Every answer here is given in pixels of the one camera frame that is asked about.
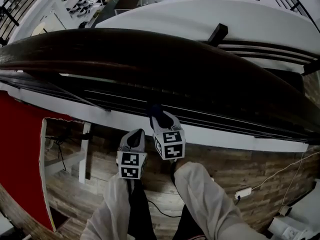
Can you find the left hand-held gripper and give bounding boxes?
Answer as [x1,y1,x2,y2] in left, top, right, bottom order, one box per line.
[116,128,149,180]

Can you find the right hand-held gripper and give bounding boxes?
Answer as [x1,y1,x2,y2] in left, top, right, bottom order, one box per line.
[149,110,186,161]

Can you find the dark blue cloth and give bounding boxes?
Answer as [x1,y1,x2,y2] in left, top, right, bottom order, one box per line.
[147,103,173,130]

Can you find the dark wooden handrail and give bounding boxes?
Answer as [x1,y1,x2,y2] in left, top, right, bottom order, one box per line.
[0,27,320,145]

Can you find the person's right forearm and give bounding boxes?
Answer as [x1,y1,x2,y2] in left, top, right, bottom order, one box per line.
[173,161,271,240]

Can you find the black metal balcony railing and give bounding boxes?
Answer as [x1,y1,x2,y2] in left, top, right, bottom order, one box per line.
[0,0,52,47]
[262,0,320,33]

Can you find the person's black trousers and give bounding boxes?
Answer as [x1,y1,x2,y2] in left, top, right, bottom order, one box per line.
[127,178,208,240]

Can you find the white power strip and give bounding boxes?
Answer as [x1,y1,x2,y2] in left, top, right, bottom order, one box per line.
[234,186,253,201]

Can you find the red top table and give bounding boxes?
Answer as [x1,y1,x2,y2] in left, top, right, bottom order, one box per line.
[0,90,93,233]

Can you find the dark low table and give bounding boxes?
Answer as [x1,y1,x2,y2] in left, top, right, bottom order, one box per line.
[114,0,141,10]

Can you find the light wooden table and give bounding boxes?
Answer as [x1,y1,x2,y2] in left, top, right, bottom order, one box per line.
[0,183,51,240]

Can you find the white work table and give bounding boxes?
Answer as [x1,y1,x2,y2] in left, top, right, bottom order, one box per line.
[59,0,107,29]

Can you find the small grey adapter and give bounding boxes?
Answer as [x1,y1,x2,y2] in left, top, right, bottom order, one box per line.
[278,204,293,217]

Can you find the round white table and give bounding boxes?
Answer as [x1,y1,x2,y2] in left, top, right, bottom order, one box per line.
[30,21,48,38]

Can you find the white furniture unit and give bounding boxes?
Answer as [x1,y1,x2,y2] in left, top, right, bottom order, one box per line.
[267,181,320,240]

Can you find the black cable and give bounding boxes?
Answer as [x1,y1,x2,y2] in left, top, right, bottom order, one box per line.
[146,195,242,219]

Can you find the white cable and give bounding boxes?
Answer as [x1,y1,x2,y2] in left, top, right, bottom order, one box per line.
[282,151,308,207]
[250,150,320,191]

